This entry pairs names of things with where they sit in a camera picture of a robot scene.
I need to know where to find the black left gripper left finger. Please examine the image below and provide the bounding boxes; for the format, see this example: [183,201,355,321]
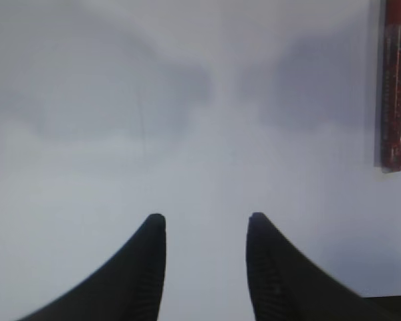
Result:
[24,213,166,320]

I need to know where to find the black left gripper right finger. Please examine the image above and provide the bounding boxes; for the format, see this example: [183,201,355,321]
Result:
[246,212,401,320]

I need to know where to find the red glitter pen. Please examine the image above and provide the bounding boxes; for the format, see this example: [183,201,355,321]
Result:
[378,0,401,174]

